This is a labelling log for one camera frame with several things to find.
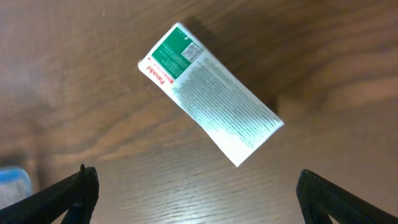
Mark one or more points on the blue Kool Fever box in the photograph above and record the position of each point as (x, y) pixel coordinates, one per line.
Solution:
(16, 185)

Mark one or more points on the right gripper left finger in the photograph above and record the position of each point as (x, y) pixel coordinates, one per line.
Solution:
(74, 197)

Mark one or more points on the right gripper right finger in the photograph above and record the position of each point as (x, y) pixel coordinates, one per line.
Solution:
(321, 201)

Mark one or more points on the white green medicine box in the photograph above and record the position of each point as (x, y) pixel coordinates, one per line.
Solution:
(235, 119)

